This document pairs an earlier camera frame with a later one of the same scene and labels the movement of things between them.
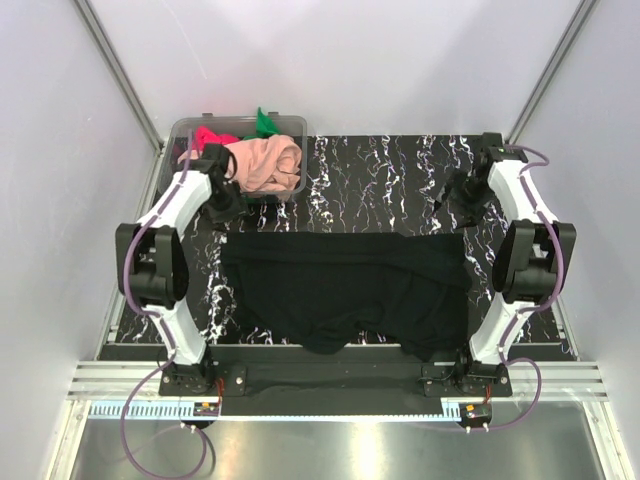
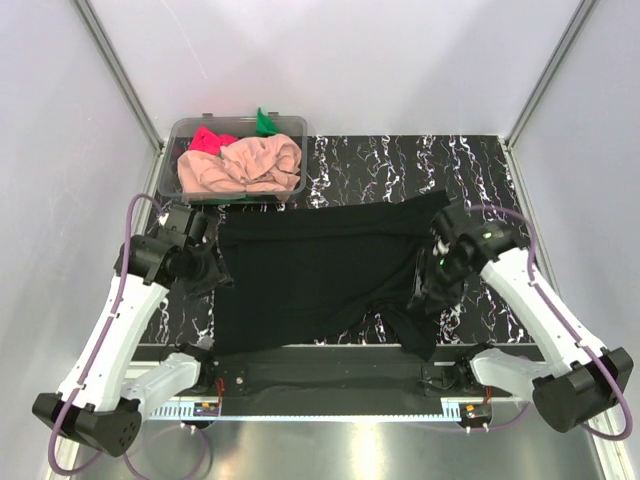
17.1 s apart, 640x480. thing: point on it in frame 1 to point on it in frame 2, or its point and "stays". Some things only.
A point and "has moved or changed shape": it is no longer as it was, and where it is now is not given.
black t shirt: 332,290 has moved or changed shape
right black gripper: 470,213 to 442,297
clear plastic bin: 262,155 stays
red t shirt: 205,135 stays
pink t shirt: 265,164 stays
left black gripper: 236,211 to 217,276
